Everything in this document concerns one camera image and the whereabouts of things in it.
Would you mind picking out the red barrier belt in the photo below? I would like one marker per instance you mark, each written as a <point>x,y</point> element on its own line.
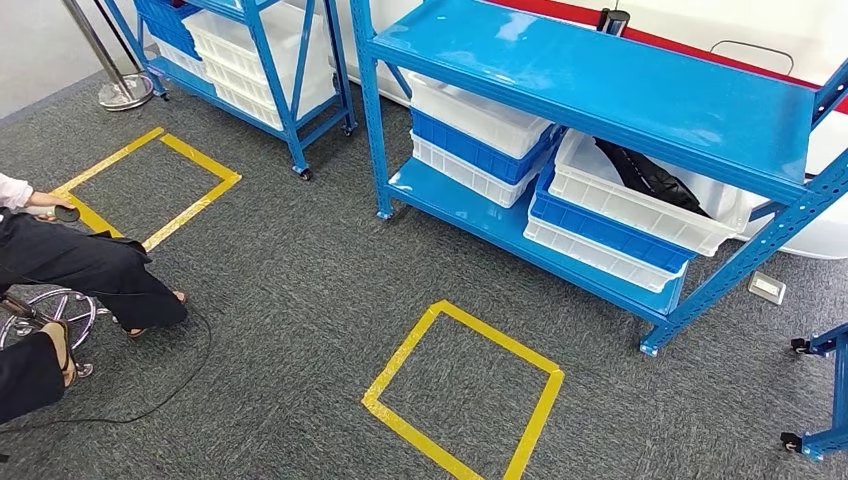
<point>550,10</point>
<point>729,66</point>

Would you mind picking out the grey floor outlet plate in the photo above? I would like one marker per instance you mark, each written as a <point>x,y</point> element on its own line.
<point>767,288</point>

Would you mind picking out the grey black handheld controller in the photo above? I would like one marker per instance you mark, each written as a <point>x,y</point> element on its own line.
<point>66,213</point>

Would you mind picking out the white plastic bin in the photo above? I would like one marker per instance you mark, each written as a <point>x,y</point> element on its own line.
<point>596,258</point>
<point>225,40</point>
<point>629,212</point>
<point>252,99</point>
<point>477,119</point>
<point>182,63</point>
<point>464,175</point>

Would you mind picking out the black barrier post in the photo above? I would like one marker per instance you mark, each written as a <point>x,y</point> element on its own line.
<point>613,21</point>

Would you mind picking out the person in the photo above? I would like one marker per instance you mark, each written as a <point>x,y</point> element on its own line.
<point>79,265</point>

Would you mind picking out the person's left hand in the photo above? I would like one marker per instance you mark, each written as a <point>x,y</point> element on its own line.
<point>46,199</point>

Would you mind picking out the chrome stool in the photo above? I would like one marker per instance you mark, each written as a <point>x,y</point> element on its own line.
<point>122,89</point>
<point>66,305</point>

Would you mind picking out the black part in bin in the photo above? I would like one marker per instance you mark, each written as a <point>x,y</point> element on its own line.
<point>649,175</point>

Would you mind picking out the yellow floor tape square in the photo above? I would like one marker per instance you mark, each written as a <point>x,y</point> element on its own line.
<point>536,424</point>
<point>199,199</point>

